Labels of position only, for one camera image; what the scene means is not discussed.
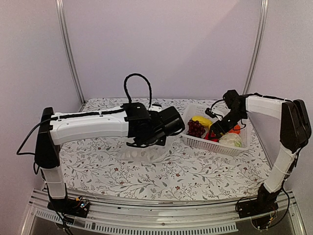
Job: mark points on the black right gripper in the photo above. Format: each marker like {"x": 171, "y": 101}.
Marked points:
{"x": 214, "y": 127}

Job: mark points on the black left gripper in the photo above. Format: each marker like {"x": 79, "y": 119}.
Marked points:
{"x": 162, "y": 141}

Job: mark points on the red bell pepper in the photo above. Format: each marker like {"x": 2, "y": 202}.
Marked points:
{"x": 210, "y": 136}

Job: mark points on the white green cauliflower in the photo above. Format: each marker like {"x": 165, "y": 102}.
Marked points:
{"x": 231, "y": 139}

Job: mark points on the clear zip top bag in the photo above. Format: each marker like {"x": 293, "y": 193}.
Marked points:
{"x": 148, "y": 154}

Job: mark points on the orange pumpkin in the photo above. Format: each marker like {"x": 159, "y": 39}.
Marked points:
{"x": 236, "y": 129}

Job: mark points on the white plastic basket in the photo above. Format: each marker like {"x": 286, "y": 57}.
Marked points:
{"x": 199, "y": 110}

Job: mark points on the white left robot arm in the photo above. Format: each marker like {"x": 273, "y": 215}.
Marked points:
{"x": 56, "y": 129}

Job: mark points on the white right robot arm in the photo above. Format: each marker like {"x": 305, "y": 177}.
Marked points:
{"x": 295, "y": 129}

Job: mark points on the dark red grape bunch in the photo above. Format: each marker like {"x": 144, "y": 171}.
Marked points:
{"x": 195, "y": 129}

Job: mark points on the floral tablecloth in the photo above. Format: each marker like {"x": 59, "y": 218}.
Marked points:
{"x": 185, "y": 173}

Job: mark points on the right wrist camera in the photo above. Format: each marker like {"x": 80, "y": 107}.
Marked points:
{"x": 210, "y": 113}

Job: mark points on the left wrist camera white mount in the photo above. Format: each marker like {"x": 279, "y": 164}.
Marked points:
{"x": 156, "y": 107}

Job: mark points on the aluminium front rail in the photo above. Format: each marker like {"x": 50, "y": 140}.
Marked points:
{"x": 109, "y": 215}

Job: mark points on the right aluminium frame post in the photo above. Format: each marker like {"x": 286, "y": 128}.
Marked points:
{"x": 257, "y": 45}

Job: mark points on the aluminium frame post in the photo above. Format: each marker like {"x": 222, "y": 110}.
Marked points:
{"x": 257, "y": 45}
{"x": 68, "y": 50}

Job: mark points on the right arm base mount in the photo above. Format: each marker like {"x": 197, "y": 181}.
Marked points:
{"x": 247, "y": 207}

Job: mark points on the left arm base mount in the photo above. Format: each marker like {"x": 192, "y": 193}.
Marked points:
{"x": 78, "y": 207}

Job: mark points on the left aluminium frame post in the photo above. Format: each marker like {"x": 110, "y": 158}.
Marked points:
{"x": 68, "y": 50}

